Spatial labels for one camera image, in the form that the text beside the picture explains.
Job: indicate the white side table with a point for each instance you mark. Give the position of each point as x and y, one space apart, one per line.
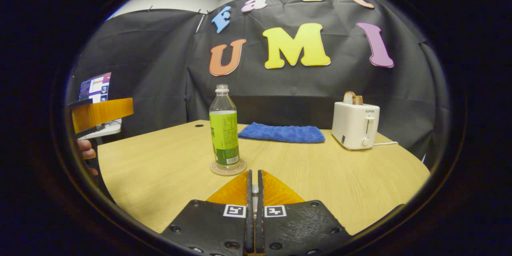
106 130

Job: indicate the white teacup lid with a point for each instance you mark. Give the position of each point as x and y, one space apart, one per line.
254 190

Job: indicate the computer monitor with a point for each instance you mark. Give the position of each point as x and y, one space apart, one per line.
96 86

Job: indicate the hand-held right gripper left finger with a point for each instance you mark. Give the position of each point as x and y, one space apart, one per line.
249 208

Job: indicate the round cork coaster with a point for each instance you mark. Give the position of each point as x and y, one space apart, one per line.
228 171

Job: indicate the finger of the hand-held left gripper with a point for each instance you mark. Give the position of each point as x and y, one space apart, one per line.
100 112

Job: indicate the bread slice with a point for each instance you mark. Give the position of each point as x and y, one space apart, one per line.
352 98

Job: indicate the green label water bottle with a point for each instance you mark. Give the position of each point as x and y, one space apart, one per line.
224 136

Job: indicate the blue towel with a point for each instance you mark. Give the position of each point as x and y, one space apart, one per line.
284 133

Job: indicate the white toaster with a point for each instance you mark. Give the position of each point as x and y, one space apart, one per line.
354 126

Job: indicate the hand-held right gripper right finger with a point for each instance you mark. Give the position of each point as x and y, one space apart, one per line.
260 216

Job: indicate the black backdrop cloth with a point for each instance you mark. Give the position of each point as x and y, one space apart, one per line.
160 68

